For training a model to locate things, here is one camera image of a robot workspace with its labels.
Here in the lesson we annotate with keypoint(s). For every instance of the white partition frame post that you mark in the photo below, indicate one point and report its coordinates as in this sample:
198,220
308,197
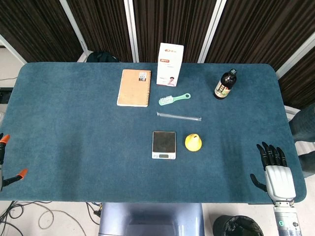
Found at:
295,55
131,29
211,29
12,49
75,27

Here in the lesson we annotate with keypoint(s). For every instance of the dark glass bottle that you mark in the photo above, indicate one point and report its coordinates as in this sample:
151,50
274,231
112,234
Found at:
224,87

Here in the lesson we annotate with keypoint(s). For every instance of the person in jeans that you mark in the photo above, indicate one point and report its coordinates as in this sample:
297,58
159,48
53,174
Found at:
304,123

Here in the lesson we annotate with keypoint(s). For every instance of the black floor power strip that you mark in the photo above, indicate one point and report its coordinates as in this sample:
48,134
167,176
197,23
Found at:
5,96

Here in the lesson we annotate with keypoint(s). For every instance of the white carton box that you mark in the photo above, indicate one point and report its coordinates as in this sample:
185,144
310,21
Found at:
170,64

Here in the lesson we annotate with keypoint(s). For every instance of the blue robot torso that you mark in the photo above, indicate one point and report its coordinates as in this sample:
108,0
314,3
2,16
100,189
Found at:
150,218

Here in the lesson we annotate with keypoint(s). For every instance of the brown spiral notebook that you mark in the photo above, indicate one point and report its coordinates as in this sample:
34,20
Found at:
134,88

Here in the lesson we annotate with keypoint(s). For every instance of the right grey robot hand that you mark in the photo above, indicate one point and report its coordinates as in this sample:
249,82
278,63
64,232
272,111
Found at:
279,177

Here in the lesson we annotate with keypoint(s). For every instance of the left orange-tipped robot hand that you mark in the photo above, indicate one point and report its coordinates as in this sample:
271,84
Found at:
2,152

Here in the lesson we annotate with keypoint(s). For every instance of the green brush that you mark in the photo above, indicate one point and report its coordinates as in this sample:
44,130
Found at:
165,100

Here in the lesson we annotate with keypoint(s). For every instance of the black bag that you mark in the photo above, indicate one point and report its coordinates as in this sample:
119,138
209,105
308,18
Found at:
101,57

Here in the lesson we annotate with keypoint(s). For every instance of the small digital scale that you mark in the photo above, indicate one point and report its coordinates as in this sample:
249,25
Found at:
164,142

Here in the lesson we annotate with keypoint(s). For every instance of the blue table cloth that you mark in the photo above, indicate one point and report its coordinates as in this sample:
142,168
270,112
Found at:
73,123

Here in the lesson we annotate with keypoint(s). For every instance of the black trash bin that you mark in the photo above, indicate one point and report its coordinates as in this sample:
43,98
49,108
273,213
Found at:
236,226

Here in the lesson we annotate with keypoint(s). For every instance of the yellow lemon-shaped object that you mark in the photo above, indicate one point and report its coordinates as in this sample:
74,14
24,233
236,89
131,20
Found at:
193,143

